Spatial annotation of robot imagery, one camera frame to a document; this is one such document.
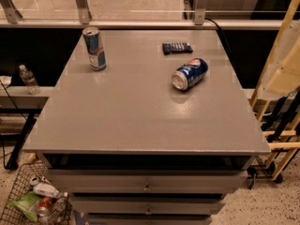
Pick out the red bull can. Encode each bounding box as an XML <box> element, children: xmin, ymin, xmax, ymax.
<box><xmin>82</xmin><ymin>27</ymin><xmax>106</xmax><ymax>71</ymax></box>

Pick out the black power cable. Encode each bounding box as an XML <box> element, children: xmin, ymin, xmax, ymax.
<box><xmin>204</xmin><ymin>17</ymin><xmax>233</xmax><ymax>58</ymax></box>

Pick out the black wire basket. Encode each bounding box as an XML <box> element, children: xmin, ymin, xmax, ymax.
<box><xmin>1</xmin><ymin>162</ymin><xmax>71</xmax><ymax>225</ymax></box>

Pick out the green snack bag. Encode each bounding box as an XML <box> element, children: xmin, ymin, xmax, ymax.
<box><xmin>7</xmin><ymin>191</ymin><xmax>41</xmax><ymax>222</ymax></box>

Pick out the white plastic bottle in basket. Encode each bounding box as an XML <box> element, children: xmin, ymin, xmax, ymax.
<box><xmin>33</xmin><ymin>183</ymin><xmax>62</xmax><ymax>199</ymax></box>

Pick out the dark blue snack bar wrapper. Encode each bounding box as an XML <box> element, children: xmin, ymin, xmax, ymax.
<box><xmin>162</xmin><ymin>42</ymin><xmax>193</xmax><ymax>55</ymax></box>

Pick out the clear plastic water bottle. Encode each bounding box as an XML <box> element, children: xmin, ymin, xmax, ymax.
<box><xmin>19</xmin><ymin>65</ymin><xmax>40</xmax><ymax>95</ymax></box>

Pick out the silver can in basket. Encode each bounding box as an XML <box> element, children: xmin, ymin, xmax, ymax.
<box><xmin>29</xmin><ymin>176</ymin><xmax>40</xmax><ymax>186</ymax></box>

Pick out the metal glass railing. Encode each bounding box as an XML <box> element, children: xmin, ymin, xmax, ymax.
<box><xmin>0</xmin><ymin>0</ymin><xmax>299</xmax><ymax>30</ymax></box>

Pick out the grey drawer cabinet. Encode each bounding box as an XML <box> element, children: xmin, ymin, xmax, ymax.
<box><xmin>24</xmin><ymin>30</ymin><xmax>269</xmax><ymax>225</ymax></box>

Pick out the blue pepsi can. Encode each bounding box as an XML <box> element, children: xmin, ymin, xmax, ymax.
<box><xmin>172</xmin><ymin>58</ymin><xmax>208</xmax><ymax>91</ymax></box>

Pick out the red can in basket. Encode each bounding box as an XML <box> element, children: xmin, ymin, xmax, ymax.
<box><xmin>37</xmin><ymin>197</ymin><xmax>55</xmax><ymax>217</ymax></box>

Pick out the wooden yellow cart frame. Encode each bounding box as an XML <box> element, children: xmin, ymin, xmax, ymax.
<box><xmin>247</xmin><ymin>0</ymin><xmax>300</xmax><ymax>184</ymax></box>

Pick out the grey side shelf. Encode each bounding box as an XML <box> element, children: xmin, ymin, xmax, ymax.
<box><xmin>0</xmin><ymin>86</ymin><xmax>53</xmax><ymax>171</ymax></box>

